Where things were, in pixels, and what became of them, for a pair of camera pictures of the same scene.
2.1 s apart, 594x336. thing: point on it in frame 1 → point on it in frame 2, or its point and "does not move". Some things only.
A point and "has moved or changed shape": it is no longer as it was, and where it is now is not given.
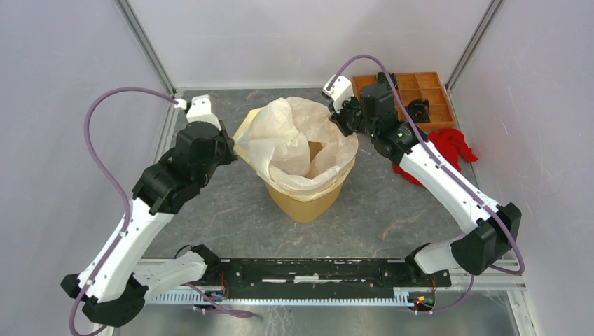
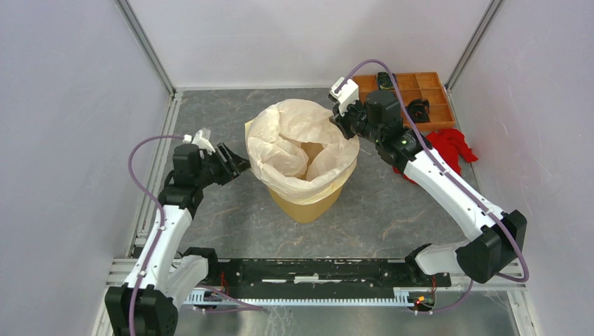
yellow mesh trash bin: (296, 209) has moved or changed shape
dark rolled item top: (382, 79) does not move
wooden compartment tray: (412, 85) does not move
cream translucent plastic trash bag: (304, 154) does not move
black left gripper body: (225, 154) → (217, 170)
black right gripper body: (349, 120) does not move
